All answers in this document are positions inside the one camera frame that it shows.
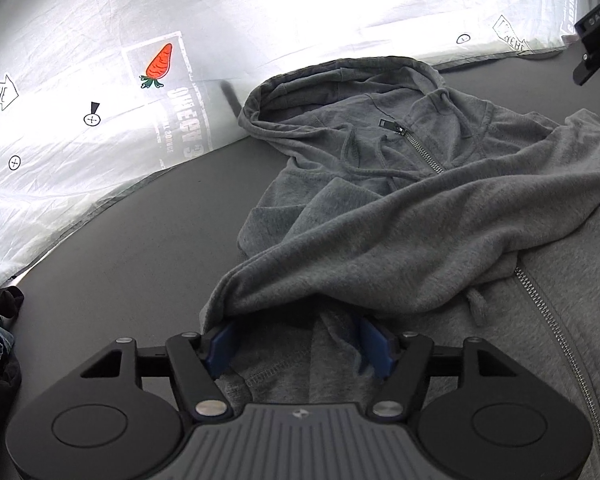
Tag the black garment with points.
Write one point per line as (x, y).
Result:
(2, 305)

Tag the white carrot print quilt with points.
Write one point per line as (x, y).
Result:
(105, 160)

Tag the grey zip hoodie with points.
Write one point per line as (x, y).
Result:
(405, 220)

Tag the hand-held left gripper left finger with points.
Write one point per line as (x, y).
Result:
(222, 351)

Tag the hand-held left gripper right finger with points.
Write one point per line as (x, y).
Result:
(376, 355)

